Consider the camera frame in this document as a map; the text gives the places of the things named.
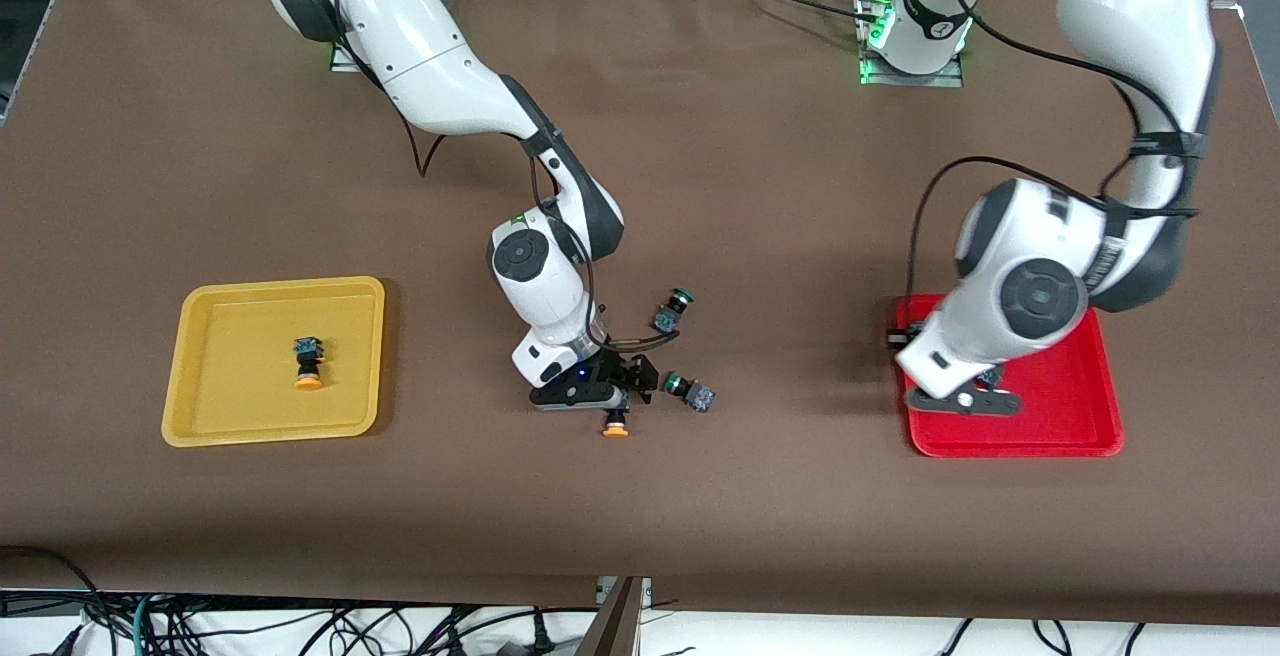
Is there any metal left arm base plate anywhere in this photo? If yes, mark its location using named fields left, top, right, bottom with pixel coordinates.
left=857, top=0, right=965, bottom=88

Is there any teal cable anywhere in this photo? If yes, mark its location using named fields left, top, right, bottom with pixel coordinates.
left=132, top=594, right=163, bottom=656

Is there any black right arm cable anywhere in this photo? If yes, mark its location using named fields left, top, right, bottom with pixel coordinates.
left=340, top=26, right=683, bottom=352

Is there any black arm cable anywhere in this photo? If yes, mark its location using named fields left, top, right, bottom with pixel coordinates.
left=905, top=6, right=1201, bottom=302
left=340, top=26, right=683, bottom=352

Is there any green push button switch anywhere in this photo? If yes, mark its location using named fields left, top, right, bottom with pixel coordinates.
left=651, top=288, right=696, bottom=337
left=662, top=371, right=717, bottom=414

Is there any brown table cover sheet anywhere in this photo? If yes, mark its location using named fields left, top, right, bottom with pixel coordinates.
left=0, top=0, right=1280, bottom=627

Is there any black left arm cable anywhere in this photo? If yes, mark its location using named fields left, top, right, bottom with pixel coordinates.
left=905, top=6, right=1201, bottom=302

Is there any red plastic tray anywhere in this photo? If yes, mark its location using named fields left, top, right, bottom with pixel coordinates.
left=895, top=294, right=1126, bottom=459

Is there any yellow plastic tray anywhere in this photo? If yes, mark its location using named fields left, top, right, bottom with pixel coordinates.
left=161, top=276, right=386, bottom=448

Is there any grey metal bracket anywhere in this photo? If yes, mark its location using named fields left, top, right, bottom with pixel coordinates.
left=596, top=576, right=653, bottom=609

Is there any dark brown slanted bar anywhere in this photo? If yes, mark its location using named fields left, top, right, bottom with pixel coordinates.
left=575, top=578, right=643, bottom=656

